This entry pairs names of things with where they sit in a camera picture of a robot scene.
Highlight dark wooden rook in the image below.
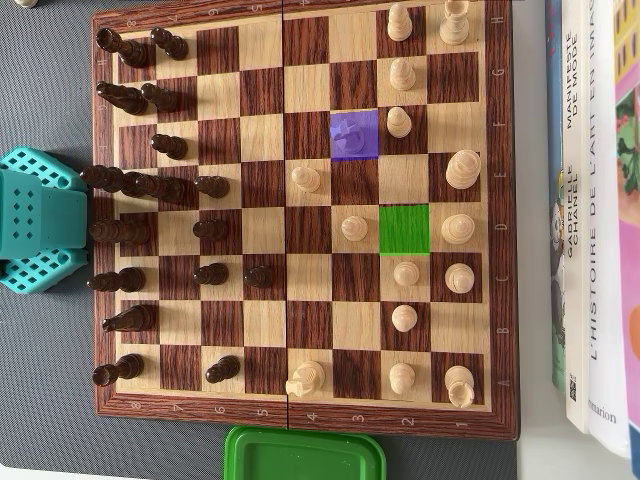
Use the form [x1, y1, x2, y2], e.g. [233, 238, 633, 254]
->
[96, 27, 150, 69]
[92, 353, 146, 388]

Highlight dark wooden pawn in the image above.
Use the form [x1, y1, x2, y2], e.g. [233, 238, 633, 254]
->
[243, 265, 275, 290]
[204, 355, 241, 386]
[150, 133, 189, 161]
[193, 174, 231, 199]
[149, 27, 190, 62]
[140, 82, 184, 114]
[193, 263, 230, 287]
[192, 219, 229, 242]

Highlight white art history book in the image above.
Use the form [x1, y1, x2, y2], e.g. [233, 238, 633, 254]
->
[585, 0, 632, 460]

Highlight green plastic container lid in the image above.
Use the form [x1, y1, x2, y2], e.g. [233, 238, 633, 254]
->
[223, 424, 387, 480]

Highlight illustrated blue spine book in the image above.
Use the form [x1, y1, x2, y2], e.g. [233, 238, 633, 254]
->
[544, 0, 570, 392]

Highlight white Gabrielle Chanel book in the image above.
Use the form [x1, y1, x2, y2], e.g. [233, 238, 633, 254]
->
[558, 0, 595, 435]

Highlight dark wooden king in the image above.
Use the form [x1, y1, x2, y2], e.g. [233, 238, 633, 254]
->
[79, 164, 151, 199]

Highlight light wooden bishop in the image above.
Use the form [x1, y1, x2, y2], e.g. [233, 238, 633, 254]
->
[444, 262, 475, 295]

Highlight wooden folding chessboard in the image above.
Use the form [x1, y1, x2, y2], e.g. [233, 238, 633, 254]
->
[91, 0, 521, 442]

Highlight pink illustrated book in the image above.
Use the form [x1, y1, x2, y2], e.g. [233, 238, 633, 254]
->
[610, 0, 640, 454]

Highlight light wooden rook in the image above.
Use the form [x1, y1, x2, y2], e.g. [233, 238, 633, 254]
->
[444, 365, 476, 410]
[439, 0, 474, 47]

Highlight dark wooden knight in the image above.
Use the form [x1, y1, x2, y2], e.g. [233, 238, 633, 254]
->
[95, 80, 150, 116]
[101, 303, 158, 335]

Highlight white knight bottom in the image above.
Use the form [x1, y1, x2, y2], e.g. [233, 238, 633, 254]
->
[285, 360, 327, 399]

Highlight dark wooden queen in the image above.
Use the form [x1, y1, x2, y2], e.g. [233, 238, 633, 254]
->
[88, 219, 151, 246]

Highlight dark wooden bishop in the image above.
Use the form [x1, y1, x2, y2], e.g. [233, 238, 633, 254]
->
[133, 174, 187, 202]
[87, 267, 147, 295]

